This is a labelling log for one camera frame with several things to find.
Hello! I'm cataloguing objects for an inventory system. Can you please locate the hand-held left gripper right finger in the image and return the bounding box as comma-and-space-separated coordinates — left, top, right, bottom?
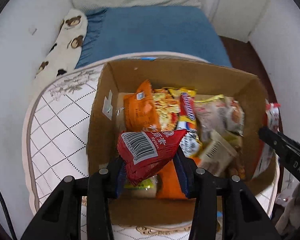
174, 146, 282, 240

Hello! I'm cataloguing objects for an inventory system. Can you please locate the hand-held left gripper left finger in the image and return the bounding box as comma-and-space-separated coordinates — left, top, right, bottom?
21, 155, 127, 240

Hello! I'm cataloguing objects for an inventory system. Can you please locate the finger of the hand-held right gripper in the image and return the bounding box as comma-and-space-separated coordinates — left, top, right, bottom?
259, 126, 300, 188

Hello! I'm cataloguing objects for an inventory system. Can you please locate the large orange snack packet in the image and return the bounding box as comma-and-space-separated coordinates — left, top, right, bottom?
156, 160, 188, 200

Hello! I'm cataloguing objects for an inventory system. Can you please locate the green candy packet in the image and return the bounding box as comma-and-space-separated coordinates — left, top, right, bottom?
123, 174, 158, 198

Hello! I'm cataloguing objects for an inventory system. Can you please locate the white snack packet dark print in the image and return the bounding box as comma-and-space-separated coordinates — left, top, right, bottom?
179, 129, 203, 158

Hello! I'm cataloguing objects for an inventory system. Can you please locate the red and white snack packet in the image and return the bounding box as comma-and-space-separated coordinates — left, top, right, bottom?
252, 99, 282, 178

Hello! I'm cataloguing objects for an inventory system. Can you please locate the red triangular snack packet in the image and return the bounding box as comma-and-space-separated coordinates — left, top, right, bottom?
117, 129, 188, 186

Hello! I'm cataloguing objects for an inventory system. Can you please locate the cream packet with dark sticks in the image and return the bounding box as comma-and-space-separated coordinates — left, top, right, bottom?
197, 130, 238, 177

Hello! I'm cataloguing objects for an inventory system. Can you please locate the yellow snack packet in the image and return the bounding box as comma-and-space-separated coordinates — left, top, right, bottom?
227, 155, 246, 181

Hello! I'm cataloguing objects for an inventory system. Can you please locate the yellow and red snack bar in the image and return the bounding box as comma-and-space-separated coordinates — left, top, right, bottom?
169, 87, 198, 132

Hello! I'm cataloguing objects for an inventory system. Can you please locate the clear bread packet yellow edge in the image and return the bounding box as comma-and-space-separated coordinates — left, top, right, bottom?
194, 94, 246, 137

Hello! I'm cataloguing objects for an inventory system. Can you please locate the small orange snack packet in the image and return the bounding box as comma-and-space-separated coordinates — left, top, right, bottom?
122, 79, 162, 133

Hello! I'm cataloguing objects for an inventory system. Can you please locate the gold noodle snack packet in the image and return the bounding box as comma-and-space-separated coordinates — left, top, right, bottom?
151, 89, 181, 130

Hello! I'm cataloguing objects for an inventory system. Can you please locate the cardboard box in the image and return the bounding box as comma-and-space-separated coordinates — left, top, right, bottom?
86, 59, 277, 227

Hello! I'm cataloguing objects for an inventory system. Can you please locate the bear print pillow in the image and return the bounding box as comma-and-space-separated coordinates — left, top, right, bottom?
34, 8, 89, 79

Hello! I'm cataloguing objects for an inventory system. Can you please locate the blue bed sheet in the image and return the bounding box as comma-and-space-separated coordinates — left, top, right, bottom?
75, 6, 233, 69

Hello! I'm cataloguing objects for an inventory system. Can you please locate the white door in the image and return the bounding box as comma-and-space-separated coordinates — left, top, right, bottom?
209, 0, 273, 43

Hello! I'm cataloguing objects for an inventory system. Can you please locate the black cable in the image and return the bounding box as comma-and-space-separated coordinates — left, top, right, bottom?
0, 173, 17, 240

